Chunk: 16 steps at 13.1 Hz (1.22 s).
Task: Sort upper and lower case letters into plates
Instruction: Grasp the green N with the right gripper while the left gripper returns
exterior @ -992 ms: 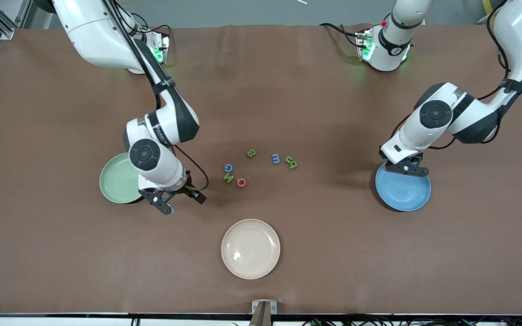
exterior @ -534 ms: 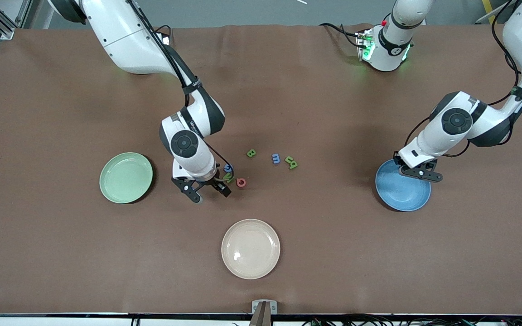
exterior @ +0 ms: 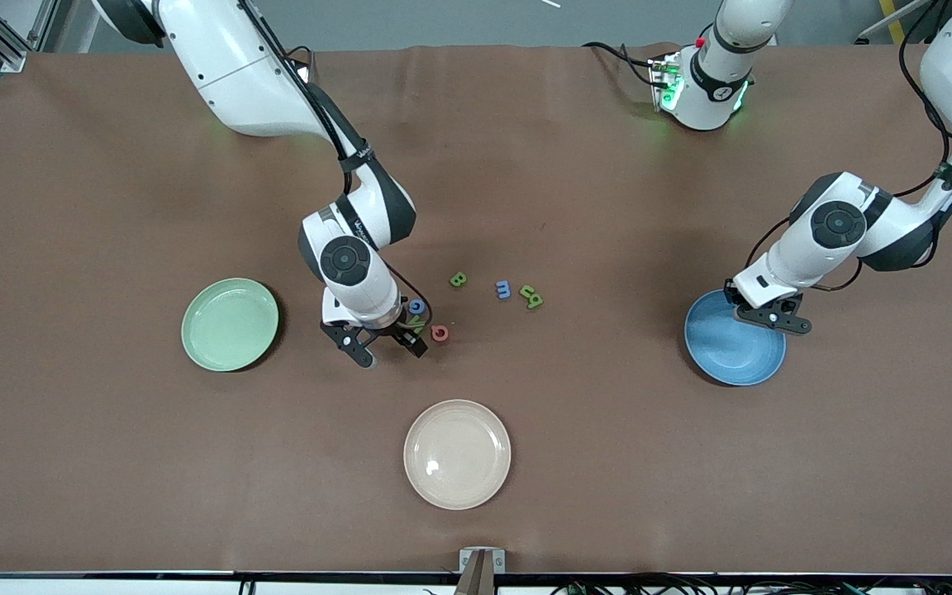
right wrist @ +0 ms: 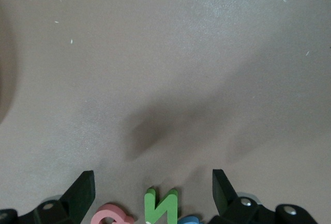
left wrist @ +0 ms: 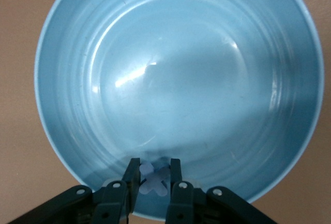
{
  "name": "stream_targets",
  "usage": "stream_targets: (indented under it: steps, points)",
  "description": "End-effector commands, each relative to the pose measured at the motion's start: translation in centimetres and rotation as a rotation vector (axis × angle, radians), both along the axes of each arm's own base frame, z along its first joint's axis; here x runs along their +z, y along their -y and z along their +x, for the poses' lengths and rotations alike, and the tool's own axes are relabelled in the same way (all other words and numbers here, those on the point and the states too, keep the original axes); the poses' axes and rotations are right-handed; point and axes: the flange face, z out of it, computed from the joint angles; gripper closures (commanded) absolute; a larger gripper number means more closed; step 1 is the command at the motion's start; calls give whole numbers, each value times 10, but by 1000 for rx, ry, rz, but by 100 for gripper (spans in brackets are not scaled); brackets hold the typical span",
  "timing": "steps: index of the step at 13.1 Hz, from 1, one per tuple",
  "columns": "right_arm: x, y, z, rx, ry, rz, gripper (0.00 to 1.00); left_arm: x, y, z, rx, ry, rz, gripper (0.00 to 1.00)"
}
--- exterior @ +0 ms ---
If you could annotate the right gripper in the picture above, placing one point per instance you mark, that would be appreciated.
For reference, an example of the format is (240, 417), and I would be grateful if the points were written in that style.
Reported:
(401, 331)

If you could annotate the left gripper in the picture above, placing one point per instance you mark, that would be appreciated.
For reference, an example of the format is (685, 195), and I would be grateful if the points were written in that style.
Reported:
(730, 294)

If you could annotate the blue letter G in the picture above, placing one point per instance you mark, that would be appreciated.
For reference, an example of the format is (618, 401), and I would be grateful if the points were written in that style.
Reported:
(414, 309)

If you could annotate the red letter Q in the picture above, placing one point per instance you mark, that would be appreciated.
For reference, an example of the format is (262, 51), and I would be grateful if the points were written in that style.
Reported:
(435, 335)

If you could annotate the green letter B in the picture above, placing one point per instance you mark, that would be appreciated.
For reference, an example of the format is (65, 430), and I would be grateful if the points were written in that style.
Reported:
(459, 279)

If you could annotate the blue letter m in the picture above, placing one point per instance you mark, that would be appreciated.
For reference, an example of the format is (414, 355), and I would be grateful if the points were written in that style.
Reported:
(503, 290)

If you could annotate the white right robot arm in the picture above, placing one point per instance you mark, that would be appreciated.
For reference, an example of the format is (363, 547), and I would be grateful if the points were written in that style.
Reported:
(228, 66)

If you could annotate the blue plate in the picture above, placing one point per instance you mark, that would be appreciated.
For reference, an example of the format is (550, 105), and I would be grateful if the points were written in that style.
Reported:
(732, 355)

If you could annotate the beige plate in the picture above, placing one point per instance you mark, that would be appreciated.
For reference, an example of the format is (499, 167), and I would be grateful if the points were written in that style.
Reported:
(457, 454)

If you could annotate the light green plate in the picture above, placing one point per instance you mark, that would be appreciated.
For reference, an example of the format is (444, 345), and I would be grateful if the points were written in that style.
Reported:
(230, 326)

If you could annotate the green letter q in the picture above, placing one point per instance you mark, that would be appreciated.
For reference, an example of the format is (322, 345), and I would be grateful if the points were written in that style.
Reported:
(535, 302)

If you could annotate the brown table mat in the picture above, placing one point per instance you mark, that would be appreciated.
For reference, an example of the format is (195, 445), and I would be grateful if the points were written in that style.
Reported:
(112, 463)

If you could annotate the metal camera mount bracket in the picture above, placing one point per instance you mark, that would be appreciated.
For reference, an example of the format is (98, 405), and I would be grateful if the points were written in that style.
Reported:
(469, 562)

